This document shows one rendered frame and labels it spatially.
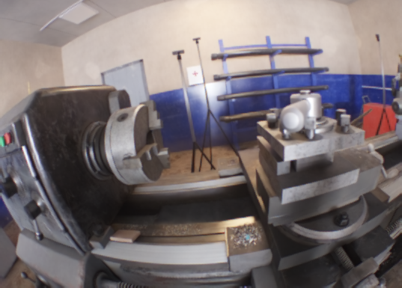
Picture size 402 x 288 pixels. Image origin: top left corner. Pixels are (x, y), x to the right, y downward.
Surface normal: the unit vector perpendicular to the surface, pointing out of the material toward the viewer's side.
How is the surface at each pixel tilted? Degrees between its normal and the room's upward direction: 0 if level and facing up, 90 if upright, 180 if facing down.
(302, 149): 90
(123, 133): 58
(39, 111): 90
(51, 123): 90
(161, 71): 90
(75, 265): 32
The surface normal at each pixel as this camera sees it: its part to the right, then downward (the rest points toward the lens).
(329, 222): -0.17, -0.95
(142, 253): -0.16, -0.61
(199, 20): -0.04, 0.28
